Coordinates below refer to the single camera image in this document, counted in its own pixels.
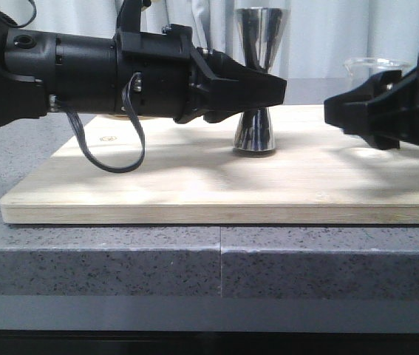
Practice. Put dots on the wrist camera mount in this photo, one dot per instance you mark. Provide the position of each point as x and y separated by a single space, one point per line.
129 16

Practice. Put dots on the clear glass beaker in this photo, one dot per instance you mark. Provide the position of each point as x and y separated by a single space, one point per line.
359 69

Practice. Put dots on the wooden cutting board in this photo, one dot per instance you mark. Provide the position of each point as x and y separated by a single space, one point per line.
191 174

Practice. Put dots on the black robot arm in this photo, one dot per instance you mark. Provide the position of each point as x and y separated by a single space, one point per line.
40 70

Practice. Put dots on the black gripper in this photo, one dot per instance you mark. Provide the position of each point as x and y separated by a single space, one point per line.
384 110
177 82

